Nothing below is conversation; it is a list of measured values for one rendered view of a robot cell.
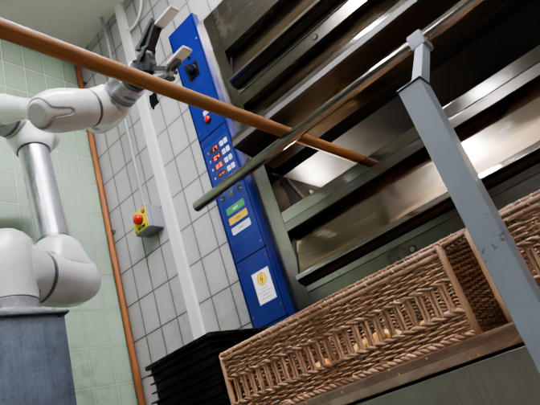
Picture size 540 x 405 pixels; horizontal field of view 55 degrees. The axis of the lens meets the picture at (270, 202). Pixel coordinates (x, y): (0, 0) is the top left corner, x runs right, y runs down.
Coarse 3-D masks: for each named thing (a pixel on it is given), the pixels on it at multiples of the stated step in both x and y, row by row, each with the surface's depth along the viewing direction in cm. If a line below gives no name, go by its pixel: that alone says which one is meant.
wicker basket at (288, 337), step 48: (384, 288) 90; (432, 288) 84; (480, 288) 90; (288, 336) 102; (336, 336) 95; (384, 336) 89; (432, 336) 83; (240, 384) 112; (288, 384) 100; (336, 384) 93
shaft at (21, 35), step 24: (0, 24) 76; (48, 48) 82; (72, 48) 85; (120, 72) 91; (144, 72) 96; (168, 96) 101; (192, 96) 104; (240, 120) 116; (264, 120) 121; (312, 144) 136
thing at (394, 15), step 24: (408, 0) 134; (432, 0) 133; (456, 0) 134; (504, 0) 136; (384, 24) 138; (408, 24) 138; (456, 24) 140; (360, 48) 142; (384, 48) 144; (336, 72) 148; (360, 72) 150; (288, 96) 156; (312, 96) 155; (360, 96) 158; (288, 120) 162; (336, 120) 165; (240, 144) 167; (264, 144) 169
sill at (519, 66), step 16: (512, 64) 129; (528, 64) 127; (496, 80) 131; (464, 96) 136; (480, 96) 133; (448, 112) 138; (400, 144) 146; (368, 160) 152; (384, 160) 149; (352, 176) 155; (320, 192) 162; (288, 208) 169; (304, 208) 165
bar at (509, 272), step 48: (480, 0) 99; (432, 48) 106; (336, 96) 116; (432, 96) 79; (288, 144) 125; (432, 144) 76; (480, 192) 71; (480, 240) 70; (528, 288) 66; (528, 336) 65
